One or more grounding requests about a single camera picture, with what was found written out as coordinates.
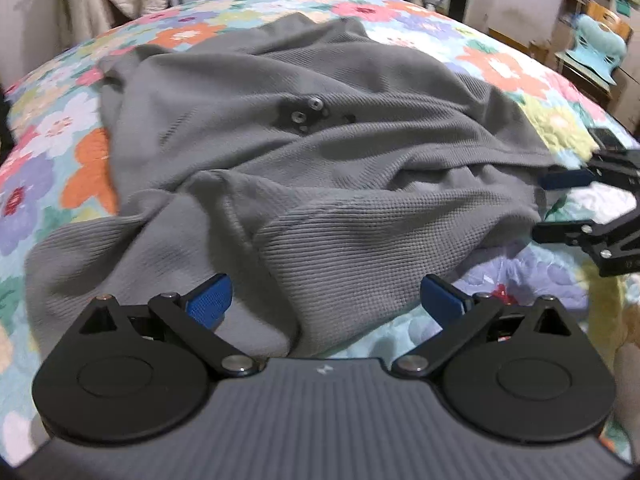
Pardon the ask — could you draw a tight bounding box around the grey waffle knit garment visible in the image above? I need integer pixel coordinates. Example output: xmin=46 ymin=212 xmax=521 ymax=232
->
xmin=25 ymin=14 xmax=553 ymax=356

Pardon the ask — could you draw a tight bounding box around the light blue chair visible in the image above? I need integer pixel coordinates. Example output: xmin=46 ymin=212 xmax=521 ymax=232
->
xmin=566 ymin=14 xmax=627 ymax=84

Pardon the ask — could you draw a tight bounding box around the floral quilted bedspread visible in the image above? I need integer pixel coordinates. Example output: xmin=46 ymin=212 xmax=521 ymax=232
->
xmin=1 ymin=0 xmax=639 ymax=465

